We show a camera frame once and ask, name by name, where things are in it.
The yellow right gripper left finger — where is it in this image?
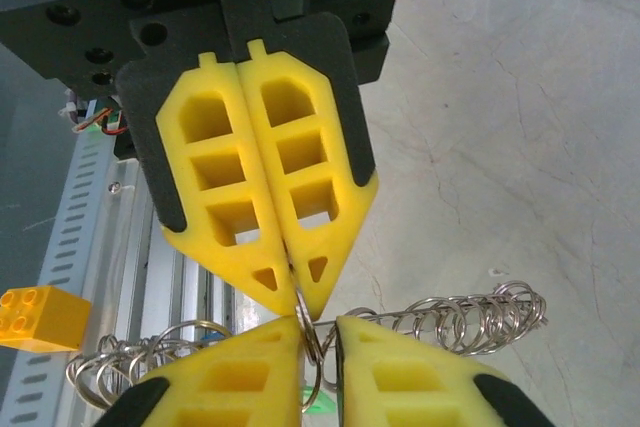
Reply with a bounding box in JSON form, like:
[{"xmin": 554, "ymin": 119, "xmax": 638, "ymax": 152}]
[{"xmin": 102, "ymin": 316, "xmax": 304, "ymax": 427}]

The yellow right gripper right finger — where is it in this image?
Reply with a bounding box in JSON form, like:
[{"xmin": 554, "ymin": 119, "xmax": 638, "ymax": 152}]
[{"xmin": 335, "ymin": 315, "xmax": 549, "ymax": 427}]

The green key tag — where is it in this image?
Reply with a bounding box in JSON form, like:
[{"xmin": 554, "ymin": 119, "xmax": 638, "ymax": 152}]
[{"xmin": 298, "ymin": 386, "xmax": 342, "ymax": 418}]

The yellow toy brick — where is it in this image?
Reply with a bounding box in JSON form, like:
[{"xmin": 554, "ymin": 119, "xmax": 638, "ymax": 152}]
[{"xmin": 0, "ymin": 285, "xmax": 93, "ymax": 352}]

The small wired circuit board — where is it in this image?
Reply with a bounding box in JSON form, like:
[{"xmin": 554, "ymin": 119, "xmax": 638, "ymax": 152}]
[{"xmin": 59, "ymin": 99, "xmax": 126, "ymax": 137}]

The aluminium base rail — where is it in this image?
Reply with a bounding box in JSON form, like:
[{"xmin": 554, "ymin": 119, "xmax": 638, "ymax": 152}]
[{"xmin": 107, "ymin": 156, "xmax": 236, "ymax": 348}]

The grey slotted cable tray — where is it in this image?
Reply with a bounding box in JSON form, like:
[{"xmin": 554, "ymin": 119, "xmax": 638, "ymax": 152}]
[{"xmin": 0, "ymin": 134, "xmax": 119, "ymax": 427}]

